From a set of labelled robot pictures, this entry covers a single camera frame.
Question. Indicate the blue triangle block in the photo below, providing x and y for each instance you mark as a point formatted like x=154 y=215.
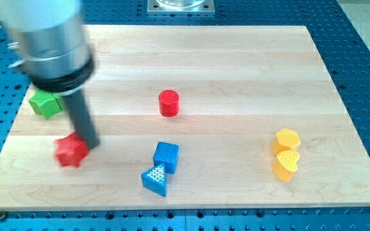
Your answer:
x=154 y=179

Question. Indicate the red cylinder block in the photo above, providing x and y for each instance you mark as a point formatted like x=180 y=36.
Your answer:
x=169 y=103

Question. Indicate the red star block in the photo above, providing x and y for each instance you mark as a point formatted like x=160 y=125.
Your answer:
x=71 y=150

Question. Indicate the wooden board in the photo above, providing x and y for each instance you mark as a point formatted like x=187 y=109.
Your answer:
x=238 y=86

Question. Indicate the yellow hexagon block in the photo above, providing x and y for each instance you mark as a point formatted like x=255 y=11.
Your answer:
x=284 y=140

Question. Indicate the green star block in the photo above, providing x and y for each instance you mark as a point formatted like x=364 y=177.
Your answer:
x=46 y=104

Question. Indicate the blue perforated table plate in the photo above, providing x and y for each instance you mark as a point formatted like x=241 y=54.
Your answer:
x=347 y=59

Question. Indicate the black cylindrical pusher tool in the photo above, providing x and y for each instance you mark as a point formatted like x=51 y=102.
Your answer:
x=80 y=117

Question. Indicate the blue cube block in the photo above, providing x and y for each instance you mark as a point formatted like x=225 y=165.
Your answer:
x=168 y=154

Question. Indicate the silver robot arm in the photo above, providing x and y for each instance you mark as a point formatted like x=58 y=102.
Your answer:
x=49 y=37

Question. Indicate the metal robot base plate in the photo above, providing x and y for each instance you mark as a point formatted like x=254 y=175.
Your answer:
x=180 y=7

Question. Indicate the yellow heart block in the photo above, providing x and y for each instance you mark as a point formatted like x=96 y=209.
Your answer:
x=285 y=165

